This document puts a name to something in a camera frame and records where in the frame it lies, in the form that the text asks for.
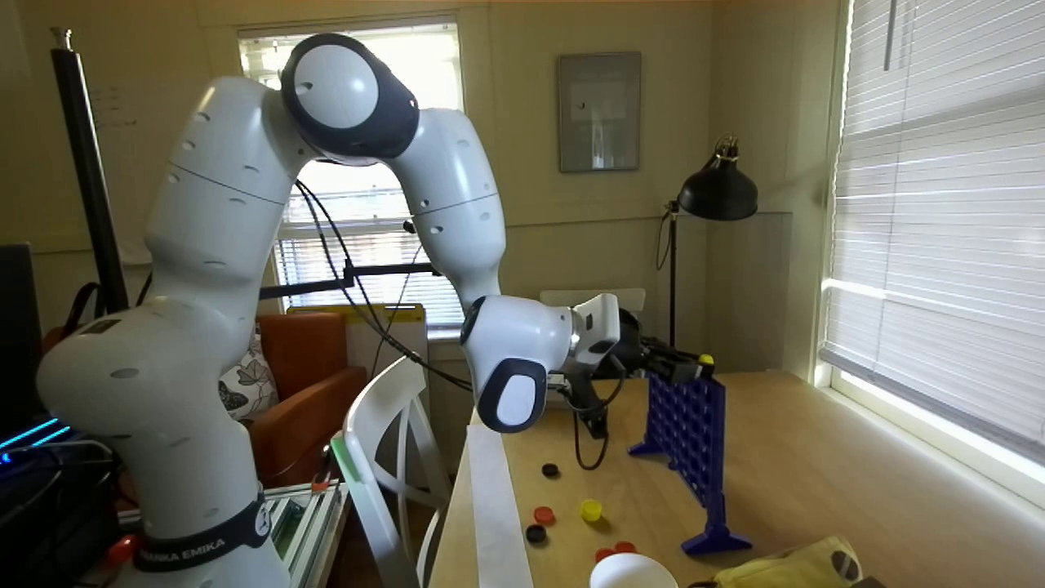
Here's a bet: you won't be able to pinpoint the white window blinds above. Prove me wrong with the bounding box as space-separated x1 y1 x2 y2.
816 0 1045 468

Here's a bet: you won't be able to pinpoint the black floor lamp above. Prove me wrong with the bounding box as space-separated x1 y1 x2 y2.
653 137 764 352

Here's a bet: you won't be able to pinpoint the white wooden chair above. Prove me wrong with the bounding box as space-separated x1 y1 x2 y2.
327 352 457 588

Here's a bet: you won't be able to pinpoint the orange chair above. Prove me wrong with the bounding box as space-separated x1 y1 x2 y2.
248 307 377 490

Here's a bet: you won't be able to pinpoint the black electronics box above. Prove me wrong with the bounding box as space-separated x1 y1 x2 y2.
0 411 123 588

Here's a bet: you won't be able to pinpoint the yellow cloth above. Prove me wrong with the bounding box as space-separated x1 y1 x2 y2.
713 531 869 588

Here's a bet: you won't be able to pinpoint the blue connect four grid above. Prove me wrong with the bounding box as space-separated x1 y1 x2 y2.
627 369 758 560

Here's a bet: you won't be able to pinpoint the patterned cushion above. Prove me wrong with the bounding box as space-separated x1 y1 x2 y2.
216 331 280 425

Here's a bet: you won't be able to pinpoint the black vertical pole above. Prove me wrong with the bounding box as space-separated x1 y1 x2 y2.
45 25 135 321

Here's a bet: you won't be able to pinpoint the white dotted paper cup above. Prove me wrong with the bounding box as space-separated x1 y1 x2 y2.
584 550 684 588

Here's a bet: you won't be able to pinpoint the stack of magazines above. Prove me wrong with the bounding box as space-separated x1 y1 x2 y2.
263 480 352 581

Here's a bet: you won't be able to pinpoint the black horizontal rod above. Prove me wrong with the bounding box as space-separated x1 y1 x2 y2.
259 257 440 303

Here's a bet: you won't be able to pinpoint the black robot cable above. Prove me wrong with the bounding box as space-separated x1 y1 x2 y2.
290 177 629 472

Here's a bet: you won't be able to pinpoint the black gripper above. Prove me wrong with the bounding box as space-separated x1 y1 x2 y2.
611 337 718 385

